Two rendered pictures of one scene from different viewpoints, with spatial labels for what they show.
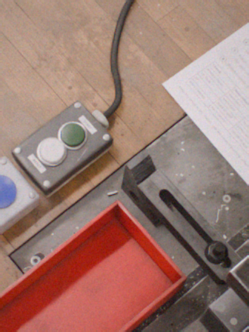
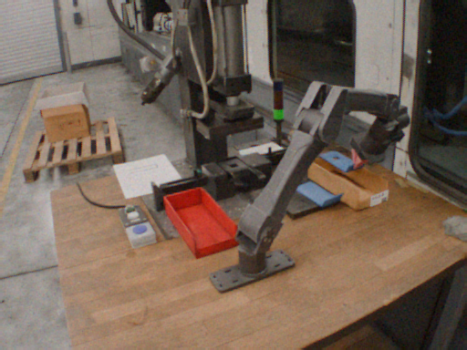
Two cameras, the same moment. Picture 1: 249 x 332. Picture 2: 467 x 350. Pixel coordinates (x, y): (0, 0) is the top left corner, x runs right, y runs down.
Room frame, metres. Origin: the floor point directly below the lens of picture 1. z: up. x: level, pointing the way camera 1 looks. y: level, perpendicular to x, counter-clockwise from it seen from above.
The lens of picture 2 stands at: (-0.31, 0.83, 1.51)
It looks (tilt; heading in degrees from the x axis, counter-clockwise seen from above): 26 degrees down; 295
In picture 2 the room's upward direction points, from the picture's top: 3 degrees counter-clockwise
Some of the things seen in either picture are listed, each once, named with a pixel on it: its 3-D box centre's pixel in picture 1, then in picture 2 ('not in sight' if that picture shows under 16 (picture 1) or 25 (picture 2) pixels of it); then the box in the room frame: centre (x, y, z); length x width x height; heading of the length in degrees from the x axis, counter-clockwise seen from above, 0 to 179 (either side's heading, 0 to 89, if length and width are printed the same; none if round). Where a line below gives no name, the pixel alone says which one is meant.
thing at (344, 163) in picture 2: not in sight; (341, 158); (-0.13, -0.33, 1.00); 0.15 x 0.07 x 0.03; 140
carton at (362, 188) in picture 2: not in sight; (347, 180); (-0.16, -0.32, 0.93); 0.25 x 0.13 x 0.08; 140
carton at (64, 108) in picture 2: not in sight; (67, 110); (3.16, -2.16, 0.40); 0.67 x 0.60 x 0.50; 132
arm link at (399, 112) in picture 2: not in sight; (389, 112); (-0.27, -0.26, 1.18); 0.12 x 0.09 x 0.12; 58
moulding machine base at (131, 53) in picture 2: not in sight; (166, 56); (3.60, -4.95, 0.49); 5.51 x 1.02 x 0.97; 136
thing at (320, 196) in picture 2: not in sight; (317, 190); (-0.08, -0.22, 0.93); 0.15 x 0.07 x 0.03; 143
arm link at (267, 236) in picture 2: not in sight; (254, 233); (-0.02, 0.14, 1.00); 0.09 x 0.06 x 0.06; 148
